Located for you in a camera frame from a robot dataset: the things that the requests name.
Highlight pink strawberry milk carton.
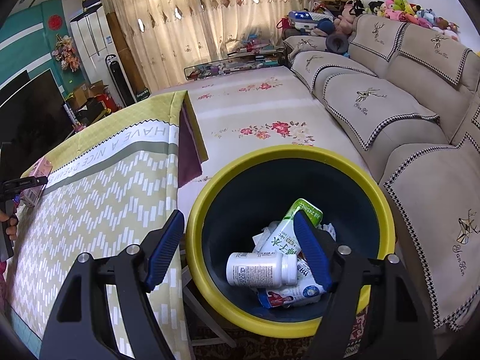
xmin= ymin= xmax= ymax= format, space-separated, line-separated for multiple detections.
xmin=20 ymin=156 xmax=53 ymax=207

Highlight black television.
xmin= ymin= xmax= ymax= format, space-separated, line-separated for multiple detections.
xmin=1 ymin=70 xmax=73 ymax=181

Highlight white pill bottle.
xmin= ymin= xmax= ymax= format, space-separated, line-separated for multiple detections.
xmin=225 ymin=252 xmax=298 ymax=289

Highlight beige curtains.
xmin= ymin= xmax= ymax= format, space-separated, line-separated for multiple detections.
xmin=101 ymin=0 xmax=313 ymax=92

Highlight green white drink bottle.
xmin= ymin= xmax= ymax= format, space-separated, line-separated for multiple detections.
xmin=252 ymin=198 xmax=323 ymax=255

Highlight pile of plush toys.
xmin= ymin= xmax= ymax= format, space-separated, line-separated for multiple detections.
xmin=277 ymin=0 xmax=461 ymax=43

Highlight floral bed sheet platform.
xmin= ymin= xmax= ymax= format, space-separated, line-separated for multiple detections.
xmin=149 ymin=65 xmax=370 ymax=226

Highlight beige sofa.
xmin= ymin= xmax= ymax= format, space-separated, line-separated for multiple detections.
xmin=284 ymin=15 xmax=479 ymax=331

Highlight artificial flower decoration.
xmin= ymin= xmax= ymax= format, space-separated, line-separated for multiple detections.
xmin=51 ymin=34 xmax=80 ymax=72

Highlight yellow rimmed trash bin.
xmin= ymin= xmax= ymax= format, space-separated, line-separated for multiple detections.
xmin=186 ymin=145 xmax=395 ymax=339

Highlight black tower fan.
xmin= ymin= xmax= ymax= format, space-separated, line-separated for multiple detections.
xmin=105 ymin=55 xmax=136 ymax=107

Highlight person left hand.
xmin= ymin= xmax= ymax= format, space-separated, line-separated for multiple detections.
xmin=0 ymin=211 xmax=18 ymax=241

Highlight yellow patterned tablecloth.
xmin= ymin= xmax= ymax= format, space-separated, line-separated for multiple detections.
xmin=4 ymin=90 xmax=206 ymax=356

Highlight red snack wrapper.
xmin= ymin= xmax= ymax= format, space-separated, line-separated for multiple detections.
xmin=257 ymin=258 xmax=326 ymax=309

